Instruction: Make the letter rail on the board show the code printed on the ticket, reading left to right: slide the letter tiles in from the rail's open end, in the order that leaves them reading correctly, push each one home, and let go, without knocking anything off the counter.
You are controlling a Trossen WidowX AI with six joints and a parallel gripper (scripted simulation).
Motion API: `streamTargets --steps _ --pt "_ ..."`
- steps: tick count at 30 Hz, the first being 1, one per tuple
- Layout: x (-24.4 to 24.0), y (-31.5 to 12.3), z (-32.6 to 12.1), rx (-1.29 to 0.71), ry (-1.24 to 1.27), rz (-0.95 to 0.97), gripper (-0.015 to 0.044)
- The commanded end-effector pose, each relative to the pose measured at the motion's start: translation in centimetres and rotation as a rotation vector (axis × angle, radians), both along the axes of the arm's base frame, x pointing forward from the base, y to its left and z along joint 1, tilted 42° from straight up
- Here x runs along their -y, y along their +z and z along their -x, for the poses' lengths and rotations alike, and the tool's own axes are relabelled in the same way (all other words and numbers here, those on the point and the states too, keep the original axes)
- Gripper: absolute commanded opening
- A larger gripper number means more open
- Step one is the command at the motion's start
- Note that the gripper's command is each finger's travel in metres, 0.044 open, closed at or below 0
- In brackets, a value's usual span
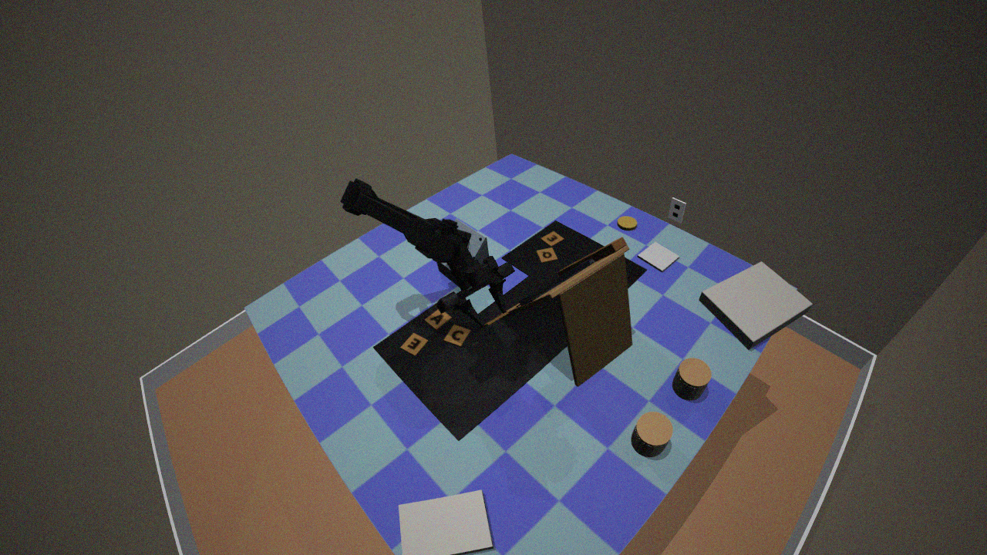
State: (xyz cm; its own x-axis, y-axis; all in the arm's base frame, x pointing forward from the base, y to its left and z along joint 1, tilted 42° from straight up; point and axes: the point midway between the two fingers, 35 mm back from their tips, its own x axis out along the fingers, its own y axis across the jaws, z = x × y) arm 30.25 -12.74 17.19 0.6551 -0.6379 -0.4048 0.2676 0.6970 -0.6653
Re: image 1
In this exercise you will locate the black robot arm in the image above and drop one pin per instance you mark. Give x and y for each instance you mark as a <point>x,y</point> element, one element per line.
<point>436,239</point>

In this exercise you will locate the grey cylindrical container with tan lid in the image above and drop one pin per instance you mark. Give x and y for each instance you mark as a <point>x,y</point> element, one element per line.
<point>691,379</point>
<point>651,434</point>

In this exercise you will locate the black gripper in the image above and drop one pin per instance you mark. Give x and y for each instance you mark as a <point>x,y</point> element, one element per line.
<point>459,301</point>

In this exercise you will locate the yellow round disc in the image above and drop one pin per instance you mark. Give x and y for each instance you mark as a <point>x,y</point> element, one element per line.
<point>627,223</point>

